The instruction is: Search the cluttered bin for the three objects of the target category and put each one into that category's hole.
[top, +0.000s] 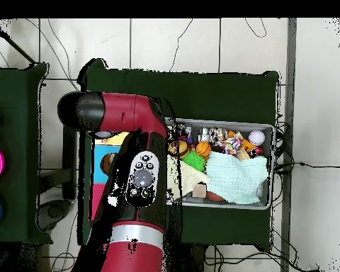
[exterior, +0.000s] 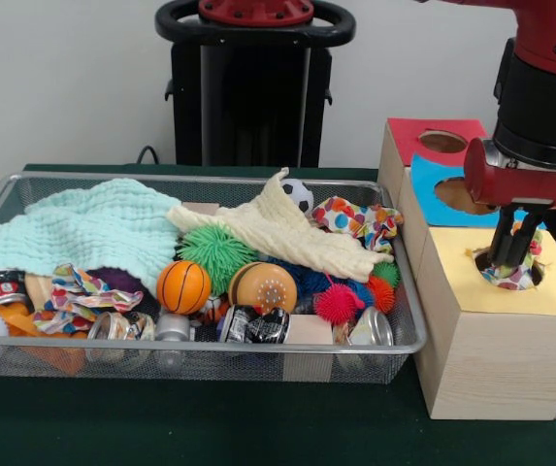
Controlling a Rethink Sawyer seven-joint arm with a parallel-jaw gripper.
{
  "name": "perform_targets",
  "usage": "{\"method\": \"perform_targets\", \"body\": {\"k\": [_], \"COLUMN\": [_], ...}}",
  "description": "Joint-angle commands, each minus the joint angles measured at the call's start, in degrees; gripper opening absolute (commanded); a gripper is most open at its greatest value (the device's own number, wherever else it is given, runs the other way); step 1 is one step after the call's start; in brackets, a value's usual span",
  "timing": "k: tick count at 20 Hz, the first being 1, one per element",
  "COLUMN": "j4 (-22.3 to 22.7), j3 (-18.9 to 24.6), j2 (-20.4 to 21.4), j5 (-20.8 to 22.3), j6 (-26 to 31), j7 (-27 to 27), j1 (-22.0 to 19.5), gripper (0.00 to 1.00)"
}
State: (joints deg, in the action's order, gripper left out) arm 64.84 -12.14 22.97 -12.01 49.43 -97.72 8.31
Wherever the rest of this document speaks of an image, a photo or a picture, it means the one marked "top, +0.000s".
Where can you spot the colourful polka dot cloth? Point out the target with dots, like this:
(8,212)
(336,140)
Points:
(231,144)

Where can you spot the hamburger toy ball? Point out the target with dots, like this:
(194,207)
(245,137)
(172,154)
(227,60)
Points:
(183,147)

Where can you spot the mint green waffle cloth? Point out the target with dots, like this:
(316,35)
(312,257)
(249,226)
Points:
(235,178)

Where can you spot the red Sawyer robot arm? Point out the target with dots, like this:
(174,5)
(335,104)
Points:
(121,113)

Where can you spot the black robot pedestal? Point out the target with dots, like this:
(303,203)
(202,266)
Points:
(194,259)

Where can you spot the black tripod leg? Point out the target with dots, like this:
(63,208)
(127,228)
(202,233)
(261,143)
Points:
(17,48)

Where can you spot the cream waffle cloth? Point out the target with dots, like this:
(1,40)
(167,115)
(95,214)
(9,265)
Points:
(192,175)

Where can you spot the green spiky rubber ball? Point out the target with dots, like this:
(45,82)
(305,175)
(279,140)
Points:
(195,161)

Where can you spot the dark green tablecloth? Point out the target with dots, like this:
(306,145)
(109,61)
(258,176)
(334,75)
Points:
(215,93)
(17,113)

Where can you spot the wooden box with three holes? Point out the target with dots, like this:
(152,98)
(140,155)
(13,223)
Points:
(100,170)

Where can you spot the orange toy basketball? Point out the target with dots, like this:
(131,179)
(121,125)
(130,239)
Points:
(203,148)

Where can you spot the shallow mesh bin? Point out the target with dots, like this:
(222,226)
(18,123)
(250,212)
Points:
(260,126)

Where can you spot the grey metal bar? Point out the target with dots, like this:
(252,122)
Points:
(290,85)

